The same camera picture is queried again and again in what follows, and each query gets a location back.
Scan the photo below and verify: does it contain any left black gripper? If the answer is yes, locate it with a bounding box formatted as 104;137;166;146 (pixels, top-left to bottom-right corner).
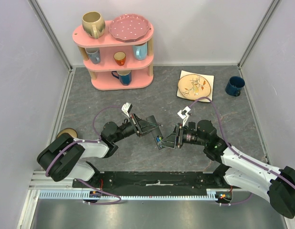
112;113;159;143

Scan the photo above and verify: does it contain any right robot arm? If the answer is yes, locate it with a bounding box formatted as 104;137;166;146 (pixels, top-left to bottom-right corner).
156;120;295;219

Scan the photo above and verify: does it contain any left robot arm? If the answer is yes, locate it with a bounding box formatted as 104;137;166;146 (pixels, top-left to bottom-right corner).
37;114;163;187

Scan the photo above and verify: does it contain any dark blue mug on shelf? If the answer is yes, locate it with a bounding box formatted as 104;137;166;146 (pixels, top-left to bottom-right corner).
111;70;132;85

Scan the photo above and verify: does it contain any round beige painted plate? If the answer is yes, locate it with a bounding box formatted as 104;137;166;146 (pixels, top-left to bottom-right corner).
178;74;212;100

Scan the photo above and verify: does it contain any white square plate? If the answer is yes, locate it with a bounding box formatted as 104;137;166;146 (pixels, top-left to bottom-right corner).
176;70;214;100

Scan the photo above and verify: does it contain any pink three-tier shelf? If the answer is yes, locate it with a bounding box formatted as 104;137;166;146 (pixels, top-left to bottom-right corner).
72;14;154;91

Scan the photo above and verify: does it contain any orange cup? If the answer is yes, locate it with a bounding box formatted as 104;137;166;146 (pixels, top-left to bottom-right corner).
113;52;126;66

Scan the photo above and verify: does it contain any light blue mug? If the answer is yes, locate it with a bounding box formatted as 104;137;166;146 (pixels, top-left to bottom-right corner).
132;42;148;61

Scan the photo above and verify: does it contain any brown ceramic bowl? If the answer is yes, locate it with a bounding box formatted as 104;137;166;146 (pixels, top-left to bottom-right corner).
56;128;78;139

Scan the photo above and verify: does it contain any navy blue cup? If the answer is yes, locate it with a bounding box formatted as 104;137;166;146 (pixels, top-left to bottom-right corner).
225;76;245;97

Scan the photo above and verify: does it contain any grey-blue mug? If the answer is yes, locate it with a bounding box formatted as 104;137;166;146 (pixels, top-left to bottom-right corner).
85;48;101;64

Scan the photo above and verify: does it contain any pink polka dot plate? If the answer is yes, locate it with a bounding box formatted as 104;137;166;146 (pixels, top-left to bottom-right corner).
109;13;151;42

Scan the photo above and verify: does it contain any beige ceramic mug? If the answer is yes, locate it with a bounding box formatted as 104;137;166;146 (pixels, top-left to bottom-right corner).
82;11;106;39

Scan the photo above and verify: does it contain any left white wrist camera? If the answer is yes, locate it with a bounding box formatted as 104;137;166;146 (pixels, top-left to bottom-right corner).
121;102;132;118

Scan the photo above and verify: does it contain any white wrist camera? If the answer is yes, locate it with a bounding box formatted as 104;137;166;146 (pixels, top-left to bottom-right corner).
177;106;191;126
121;102;132;118

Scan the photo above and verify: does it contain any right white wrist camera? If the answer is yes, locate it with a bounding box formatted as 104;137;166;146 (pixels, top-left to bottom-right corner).
177;106;191;126

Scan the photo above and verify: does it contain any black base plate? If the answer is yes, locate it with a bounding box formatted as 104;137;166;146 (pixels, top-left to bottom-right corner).
72;170;243;197

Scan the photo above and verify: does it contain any aluminium cable duct rail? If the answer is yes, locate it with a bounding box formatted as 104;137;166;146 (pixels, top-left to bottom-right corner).
39;190;231;201

